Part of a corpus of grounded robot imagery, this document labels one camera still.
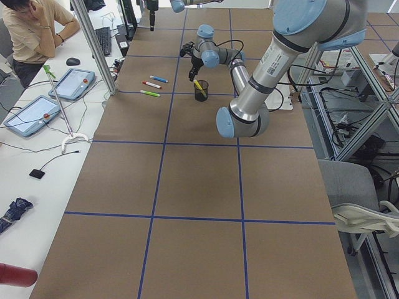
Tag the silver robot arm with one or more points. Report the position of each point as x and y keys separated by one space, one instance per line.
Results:
x=176 y=5
x=298 y=25

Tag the folded blue umbrella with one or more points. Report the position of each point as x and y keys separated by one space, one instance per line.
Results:
x=16 y=209

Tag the seated person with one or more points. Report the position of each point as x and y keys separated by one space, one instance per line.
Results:
x=36 y=29

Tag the small black pad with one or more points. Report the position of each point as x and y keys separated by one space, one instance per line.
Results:
x=37 y=173

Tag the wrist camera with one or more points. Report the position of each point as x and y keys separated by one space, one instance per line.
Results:
x=187 y=49

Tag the teach pendant tablet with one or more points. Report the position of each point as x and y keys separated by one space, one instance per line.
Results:
x=74 y=83
x=34 y=116

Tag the grabber stick tool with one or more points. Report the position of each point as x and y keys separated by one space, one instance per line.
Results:
x=71 y=134

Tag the green highlighter pen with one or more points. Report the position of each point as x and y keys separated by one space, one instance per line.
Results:
x=153 y=94

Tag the red cylinder bottle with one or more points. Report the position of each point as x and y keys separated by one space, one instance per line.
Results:
x=16 y=276

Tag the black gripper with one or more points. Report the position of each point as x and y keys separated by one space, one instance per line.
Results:
x=151 y=6
x=196 y=61

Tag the grey office chair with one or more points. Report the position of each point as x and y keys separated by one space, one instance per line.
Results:
x=353 y=200

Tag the black mesh pen holder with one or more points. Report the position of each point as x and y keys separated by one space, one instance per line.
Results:
x=198 y=96

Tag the far teach pendant tablet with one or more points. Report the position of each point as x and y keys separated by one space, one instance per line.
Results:
x=74 y=83

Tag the red cap white marker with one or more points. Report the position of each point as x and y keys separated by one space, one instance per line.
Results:
x=152 y=85

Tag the black keyboard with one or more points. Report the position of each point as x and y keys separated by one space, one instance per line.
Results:
x=104 y=38

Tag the blue highlighter pen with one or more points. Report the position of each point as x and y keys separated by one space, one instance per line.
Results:
x=160 y=79

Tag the near teach pendant tablet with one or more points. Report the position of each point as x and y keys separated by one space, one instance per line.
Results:
x=34 y=116

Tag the aluminium frame post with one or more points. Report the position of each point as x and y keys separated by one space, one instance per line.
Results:
x=94 y=45

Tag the black computer mouse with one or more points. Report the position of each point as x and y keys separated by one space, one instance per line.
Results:
x=72 y=61

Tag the yellow highlighter pen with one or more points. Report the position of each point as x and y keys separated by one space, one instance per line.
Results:
x=199 y=87

